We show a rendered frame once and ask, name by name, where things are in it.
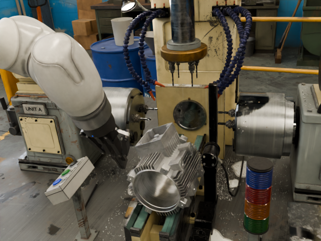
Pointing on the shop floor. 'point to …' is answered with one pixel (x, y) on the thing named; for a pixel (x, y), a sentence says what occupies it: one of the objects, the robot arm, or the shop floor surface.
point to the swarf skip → (310, 35)
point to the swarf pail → (250, 47)
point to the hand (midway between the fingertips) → (120, 158)
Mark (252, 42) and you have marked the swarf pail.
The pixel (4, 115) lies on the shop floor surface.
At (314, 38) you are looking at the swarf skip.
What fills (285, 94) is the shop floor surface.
